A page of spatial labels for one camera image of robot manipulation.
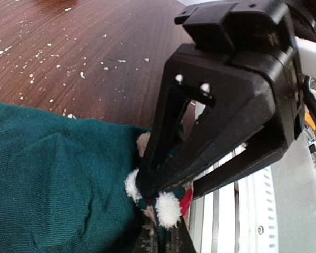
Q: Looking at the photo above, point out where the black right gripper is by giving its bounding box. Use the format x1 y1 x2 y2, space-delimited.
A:
136 1 305 198

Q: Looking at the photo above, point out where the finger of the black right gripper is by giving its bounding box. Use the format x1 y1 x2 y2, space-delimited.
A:
193 126 286 199

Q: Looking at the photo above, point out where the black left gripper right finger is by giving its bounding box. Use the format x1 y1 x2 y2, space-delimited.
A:
170 218 196 253

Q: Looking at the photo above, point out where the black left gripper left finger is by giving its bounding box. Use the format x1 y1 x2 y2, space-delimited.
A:
136 221 158 253

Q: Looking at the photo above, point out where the dark teal sock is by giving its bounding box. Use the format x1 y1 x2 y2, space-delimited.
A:
0 99 194 253

